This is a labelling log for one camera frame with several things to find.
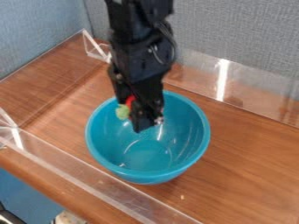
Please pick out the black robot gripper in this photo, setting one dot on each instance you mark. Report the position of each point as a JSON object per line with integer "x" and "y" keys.
{"x": 140, "y": 63}

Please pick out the red toy strawberry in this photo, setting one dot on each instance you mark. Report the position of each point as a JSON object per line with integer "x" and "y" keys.
{"x": 123, "y": 110}

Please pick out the clear acrylic barrier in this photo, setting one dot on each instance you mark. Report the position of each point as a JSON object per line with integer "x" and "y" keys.
{"x": 89, "y": 192}
{"x": 257, "y": 91}

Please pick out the blue plastic bowl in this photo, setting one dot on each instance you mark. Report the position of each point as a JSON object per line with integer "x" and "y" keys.
{"x": 157, "y": 154}

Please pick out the clear acrylic corner bracket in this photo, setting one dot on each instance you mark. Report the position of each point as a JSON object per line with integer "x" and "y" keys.
{"x": 95, "y": 50}

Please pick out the clear acrylic back barrier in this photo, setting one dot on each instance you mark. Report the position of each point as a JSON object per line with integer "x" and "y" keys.
{"x": 257, "y": 91}

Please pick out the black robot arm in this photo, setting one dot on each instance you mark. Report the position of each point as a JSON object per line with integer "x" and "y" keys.
{"x": 137, "y": 17}

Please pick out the clear acrylic front barrier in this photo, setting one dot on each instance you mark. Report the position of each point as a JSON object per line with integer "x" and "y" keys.
{"x": 89, "y": 192}

